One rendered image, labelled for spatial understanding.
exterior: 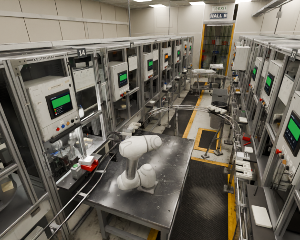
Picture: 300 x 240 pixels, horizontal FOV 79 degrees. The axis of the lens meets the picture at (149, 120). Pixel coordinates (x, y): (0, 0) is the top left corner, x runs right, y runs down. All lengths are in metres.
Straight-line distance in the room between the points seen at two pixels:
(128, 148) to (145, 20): 9.53
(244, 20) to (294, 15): 1.74
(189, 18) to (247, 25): 2.56
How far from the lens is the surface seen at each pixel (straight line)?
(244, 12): 9.81
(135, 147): 1.33
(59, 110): 1.74
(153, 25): 10.39
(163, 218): 1.85
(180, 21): 10.01
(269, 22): 9.90
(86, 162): 1.98
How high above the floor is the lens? 2.17
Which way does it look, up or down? 26 degrees down
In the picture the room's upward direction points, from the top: 1 degrees counter-clockwise
